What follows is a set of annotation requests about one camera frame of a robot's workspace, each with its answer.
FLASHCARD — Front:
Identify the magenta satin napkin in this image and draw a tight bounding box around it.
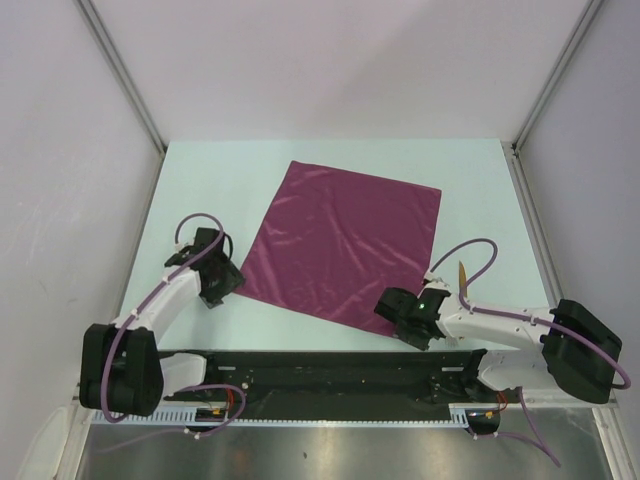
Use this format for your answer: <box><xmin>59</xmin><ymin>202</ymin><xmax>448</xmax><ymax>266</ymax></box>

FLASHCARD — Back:
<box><xmin>238</xmin><ymin>161</ymin><xmax>442</xmax><ymax>337</ymax></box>

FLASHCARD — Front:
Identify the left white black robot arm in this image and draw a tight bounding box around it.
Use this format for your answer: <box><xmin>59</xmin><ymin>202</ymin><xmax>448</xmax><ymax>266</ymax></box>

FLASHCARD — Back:
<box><xmin>79</xmin><ymin>228</ymin><xmax>245</xmax><ymax>423</ymax></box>

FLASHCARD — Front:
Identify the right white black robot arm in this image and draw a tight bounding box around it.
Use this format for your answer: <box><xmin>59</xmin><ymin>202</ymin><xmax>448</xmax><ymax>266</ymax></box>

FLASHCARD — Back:
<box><xmin>374</xmin><ymin>281</ymin><xmax>622</xmax><ymax>404</ymax></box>

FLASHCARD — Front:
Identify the gold butter knife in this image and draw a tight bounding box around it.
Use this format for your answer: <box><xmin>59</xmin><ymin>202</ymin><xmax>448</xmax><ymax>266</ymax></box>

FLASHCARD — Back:
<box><xmin>458</xmin><ymin>261</ymin><xmax>469</xmax><ymax>297</ymax></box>

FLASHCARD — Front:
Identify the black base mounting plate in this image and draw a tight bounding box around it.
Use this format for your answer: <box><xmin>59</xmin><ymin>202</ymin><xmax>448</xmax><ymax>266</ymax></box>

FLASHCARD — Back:
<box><xmin>102</xmin><ymin>349</ymin><xmax>584</xmax><ymax>424</ymax></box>

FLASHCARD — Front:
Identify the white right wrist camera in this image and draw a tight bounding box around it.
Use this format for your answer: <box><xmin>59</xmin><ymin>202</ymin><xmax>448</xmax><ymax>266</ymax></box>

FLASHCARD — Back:
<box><xmin>422</xmin><ymin>271</ymin><xmax>452</xmax><ymax>296</ymax></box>

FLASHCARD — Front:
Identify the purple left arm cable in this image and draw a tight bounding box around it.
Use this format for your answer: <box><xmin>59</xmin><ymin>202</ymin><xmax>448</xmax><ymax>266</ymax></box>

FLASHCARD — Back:
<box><xmin>94</xmin><ymin>212</ymin><xmax>249</xmax><ymax>454</ymax></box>

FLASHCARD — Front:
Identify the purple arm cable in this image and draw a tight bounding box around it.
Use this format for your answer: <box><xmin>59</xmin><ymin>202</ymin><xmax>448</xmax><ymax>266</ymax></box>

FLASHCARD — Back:
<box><xmin>94</xmin><ymin>212</ymin><xmax>249</xmax><ymax>454</ymax></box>
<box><xmin>424</xmin><ymin>238</ymin><xmax>632</xmax><ymax>469</ymax></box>

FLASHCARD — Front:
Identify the white slotted cable duct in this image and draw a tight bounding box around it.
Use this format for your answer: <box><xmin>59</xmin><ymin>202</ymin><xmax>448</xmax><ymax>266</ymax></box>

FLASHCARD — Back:
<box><xmin>118</xmin><ymin>407</ymin><xmax>469</xmax><ymax>428</ymax></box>

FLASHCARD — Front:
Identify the aluminium front rail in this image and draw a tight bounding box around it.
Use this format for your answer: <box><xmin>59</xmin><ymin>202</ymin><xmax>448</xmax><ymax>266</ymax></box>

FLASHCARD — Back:
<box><xmin>72</xmin><ymin>365</ymin><xmax>621</xmax><ymax>406</ymax></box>

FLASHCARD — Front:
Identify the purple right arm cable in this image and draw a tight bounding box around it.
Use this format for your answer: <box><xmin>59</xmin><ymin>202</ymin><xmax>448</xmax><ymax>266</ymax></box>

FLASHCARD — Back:
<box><xmin>424</xmin><ymin>238</ymin><xmax>632</xmax><ymax>469</ymax></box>

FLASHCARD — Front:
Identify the right aluminium frame post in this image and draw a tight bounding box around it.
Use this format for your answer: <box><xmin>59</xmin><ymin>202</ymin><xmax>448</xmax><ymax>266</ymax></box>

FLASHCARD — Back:
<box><xmin>510</xmin><ymin>0</ymin><xmax>608</xmax><ymax>152</ymax></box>

